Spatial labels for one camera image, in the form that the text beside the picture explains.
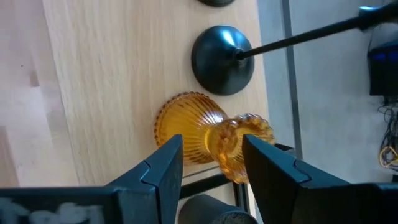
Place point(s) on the shortest black metal candlestick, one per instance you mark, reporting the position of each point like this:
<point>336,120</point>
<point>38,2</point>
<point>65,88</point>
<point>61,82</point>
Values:
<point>220,62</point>

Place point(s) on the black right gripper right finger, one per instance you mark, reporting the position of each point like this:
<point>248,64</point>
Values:
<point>295,199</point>

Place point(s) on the medium black metal candlestick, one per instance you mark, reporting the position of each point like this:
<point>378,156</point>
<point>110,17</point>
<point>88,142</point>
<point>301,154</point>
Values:
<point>216,2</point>

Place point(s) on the amber ribbed glass candle holder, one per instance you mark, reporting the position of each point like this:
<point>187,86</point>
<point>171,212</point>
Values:
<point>186,124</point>

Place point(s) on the black computer tower blue lights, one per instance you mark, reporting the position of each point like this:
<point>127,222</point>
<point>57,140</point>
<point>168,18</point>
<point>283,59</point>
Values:
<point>384,77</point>

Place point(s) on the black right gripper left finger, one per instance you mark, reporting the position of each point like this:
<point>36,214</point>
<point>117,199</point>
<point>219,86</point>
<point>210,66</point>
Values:
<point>140,199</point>

